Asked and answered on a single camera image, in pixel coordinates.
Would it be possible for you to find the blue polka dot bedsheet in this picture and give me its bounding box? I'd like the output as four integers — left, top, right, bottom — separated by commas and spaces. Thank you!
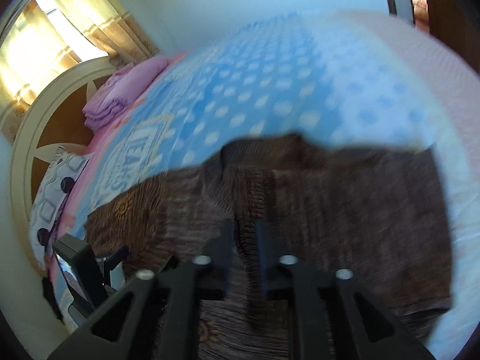
55, 11, 479, 359

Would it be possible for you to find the cream wooden headboard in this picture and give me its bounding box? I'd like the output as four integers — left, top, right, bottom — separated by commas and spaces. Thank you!
9, 57, 116, 276

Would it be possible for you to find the brown wooden door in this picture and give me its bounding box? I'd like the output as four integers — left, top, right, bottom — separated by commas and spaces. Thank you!
380, 0, 480, 46

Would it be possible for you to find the brown knitted sweater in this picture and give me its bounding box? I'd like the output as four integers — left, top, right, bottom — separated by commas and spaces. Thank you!
85, 135, 452, 359

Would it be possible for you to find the folded purple blanket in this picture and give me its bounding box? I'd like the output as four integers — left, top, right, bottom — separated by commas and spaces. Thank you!
82, 56, 169, 133

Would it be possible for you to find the white patterned pillow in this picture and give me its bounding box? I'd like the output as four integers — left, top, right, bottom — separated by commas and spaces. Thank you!
28, 146, 91, 271

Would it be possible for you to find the orange patterned curtain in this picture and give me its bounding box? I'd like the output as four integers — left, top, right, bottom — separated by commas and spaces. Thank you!
1, 0, 159, 143

